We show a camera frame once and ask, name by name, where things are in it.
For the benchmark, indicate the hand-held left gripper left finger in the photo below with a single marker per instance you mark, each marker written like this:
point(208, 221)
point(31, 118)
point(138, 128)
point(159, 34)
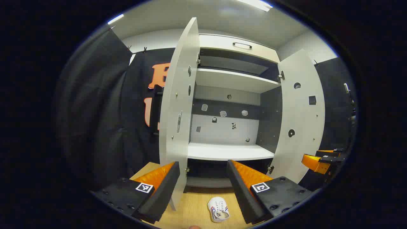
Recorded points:
point(162, 197)

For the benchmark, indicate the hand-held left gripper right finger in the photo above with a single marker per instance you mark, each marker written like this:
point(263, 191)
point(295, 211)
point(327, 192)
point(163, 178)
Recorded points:
point(241, 194)

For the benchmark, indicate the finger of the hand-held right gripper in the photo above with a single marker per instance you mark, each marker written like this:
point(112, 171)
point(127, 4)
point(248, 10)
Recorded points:
point(330, 152)
point(314, 163)

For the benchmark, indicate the white striped canvas shoe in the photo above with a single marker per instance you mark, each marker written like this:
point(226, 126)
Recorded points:
point(217, 208)

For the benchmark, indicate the white shoe cabinet door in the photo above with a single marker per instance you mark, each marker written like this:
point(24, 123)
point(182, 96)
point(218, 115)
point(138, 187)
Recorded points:
point(299, 121)
point(171, 79)

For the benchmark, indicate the white shoe cabinet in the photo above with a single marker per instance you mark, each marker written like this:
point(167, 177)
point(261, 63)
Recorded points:
point(222, 149)

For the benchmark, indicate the white cabinet drawer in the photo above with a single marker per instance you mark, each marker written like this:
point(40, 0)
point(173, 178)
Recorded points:
point(219, 43)

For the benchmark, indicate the black backdrop cloth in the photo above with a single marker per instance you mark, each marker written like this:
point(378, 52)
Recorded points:
point(95, 111)

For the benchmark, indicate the ceiling light strip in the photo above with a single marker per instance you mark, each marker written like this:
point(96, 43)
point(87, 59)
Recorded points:
point(254, 4)
point(115, 19)

